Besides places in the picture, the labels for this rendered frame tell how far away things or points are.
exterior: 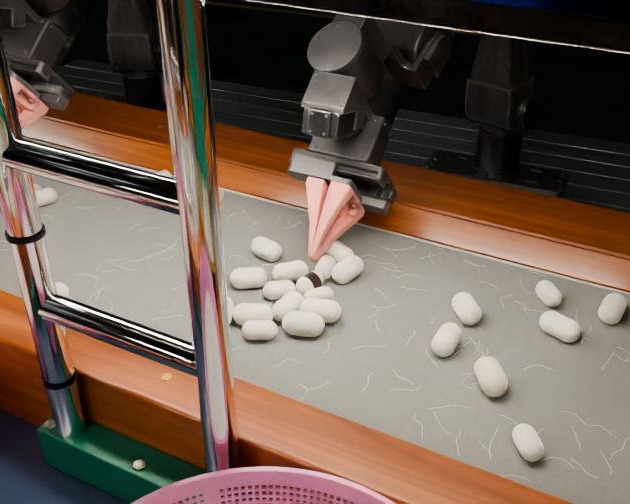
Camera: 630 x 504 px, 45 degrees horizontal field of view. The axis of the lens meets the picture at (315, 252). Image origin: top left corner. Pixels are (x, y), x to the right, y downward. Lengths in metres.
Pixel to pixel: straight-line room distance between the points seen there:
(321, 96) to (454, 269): 0.22
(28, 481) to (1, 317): 0.14
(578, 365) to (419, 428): 0.16
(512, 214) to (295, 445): 0.40
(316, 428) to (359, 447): 0.04
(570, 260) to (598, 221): 0.07
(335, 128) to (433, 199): 0.20
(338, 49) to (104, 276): 0.32
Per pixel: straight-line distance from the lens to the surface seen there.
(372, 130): 0.76
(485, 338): 0.70
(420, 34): 0.81
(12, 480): 0.70
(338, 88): 0.71
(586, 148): 1.28
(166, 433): 0.61
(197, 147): 0.41
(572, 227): 0.84
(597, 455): 0.62
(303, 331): 0.67
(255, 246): 0.78
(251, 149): 0.97
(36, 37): 0.92
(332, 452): 0.55
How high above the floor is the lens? 1.17
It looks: 32 degrees down
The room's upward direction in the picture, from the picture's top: straight up
